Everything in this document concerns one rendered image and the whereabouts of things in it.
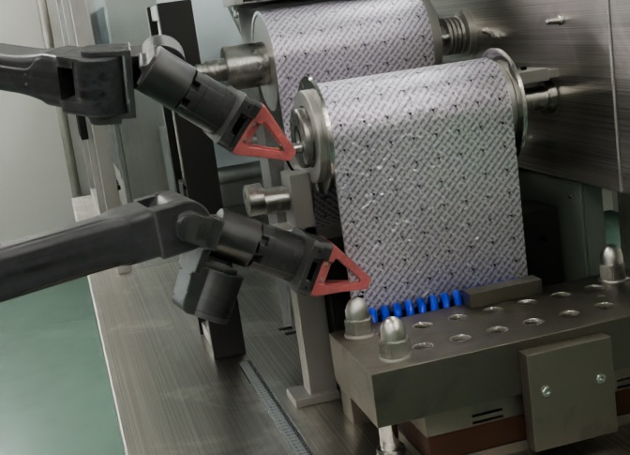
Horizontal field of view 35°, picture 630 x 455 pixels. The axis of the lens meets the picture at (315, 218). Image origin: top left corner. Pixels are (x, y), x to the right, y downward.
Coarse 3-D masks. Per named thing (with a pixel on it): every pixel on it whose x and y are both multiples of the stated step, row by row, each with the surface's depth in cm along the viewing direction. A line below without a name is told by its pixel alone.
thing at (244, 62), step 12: (228, 48) 144; (240, 48) 144; (252, 48) 144; (264, 48) 144; (228, 60) 143; (240, 60) 143; (252, 60) 143; (264, 60) 144; (228, 72) 144; (240, 72) 143; (252, 72) 144; (264, 72) 144; (228, 84) 145; (240, 84) 144; (252, 84) 145; (264, 84) 146
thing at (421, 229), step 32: (448, 160) 123; (480, 160) 124; (512, 160) 125; (352, 192) 121; (384, 192) 122; (416, 192) 123; (448, 192) 124; (480, 192) 125; (512, 192) 126; (352, 224) 121; (384, 224) 122; (416, 224) 124; (448, 224) 125; (480, 224) 126; (512, 224) 127; (352, 256) 122; (384, 256) 123; (416, 256) 124; (448, 256) 125; (480, 256) 126; (512, 256) 128; (384, 288) 124; (416, 288) 125; (448, 288) 126
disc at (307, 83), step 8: (304, 80) 124; (312, 80) 121; (304, 88) 125; (312, 88) 121; (320, 96) 119; (320, 104) 119; (320, 112) 119; (328, 120) 118; (328, 128) 118; (328, 136) 118; (328, 144) 118; (328, 152) 119; (328, 160) 120; (328, 168) 120; (328, 176) 121; (320, 184) 126; (328, 184) 122; (320, 192) 127; (328, 192) 124
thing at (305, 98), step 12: (504, 72) 126; (300, 96) 124; (312, 96) 121; (312, 108) 120; (516, 108) 125; (312, 120) 120; (516, 120) 126; (516, 132) 127; (324, 144) 119; (324, 156) 120; (312, 168) 124; (324, 168) 121; (312, 180) 126
